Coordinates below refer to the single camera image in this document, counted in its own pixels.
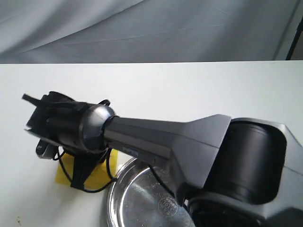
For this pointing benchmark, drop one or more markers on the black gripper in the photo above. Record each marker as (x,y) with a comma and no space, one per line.
(56,120)

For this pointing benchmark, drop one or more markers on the grey backdrop cloth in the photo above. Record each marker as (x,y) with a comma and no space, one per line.
(146,31)

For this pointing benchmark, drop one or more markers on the black stand pole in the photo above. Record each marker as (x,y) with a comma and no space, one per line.
(295,41)

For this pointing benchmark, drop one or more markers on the round stainless steel pan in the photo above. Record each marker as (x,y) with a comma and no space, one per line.
(137,199)

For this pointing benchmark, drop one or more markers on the yellow sponge block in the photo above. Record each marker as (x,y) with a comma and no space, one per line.
(98,177)

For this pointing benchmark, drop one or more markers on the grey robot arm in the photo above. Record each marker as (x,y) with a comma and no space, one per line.
(229,172)

